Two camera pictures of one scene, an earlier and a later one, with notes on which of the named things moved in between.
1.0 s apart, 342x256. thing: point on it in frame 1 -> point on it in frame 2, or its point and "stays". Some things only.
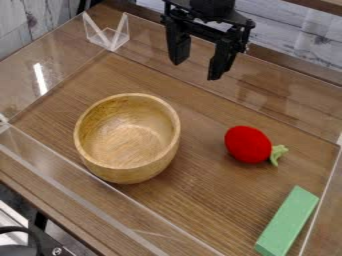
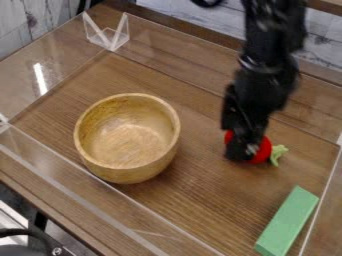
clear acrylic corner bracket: (109, 38) stays
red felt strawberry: (250, 145) stays
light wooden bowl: (126, 134) stays
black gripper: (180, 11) -> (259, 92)
